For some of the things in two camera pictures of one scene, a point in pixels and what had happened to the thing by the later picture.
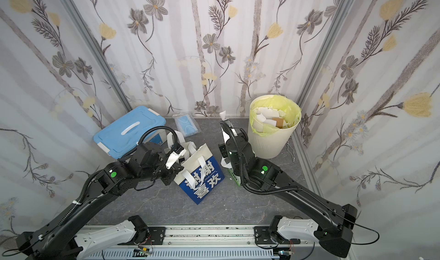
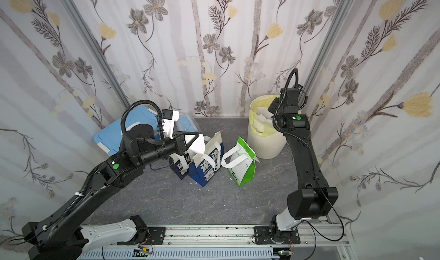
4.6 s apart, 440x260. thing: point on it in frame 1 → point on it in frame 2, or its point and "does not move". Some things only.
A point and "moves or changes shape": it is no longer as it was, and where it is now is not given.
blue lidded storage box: (121, 136) does not move
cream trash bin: (272, 121) does not move
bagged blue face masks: (187, 123) does not move
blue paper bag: (200, 175) moves or changes shape
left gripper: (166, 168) → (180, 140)
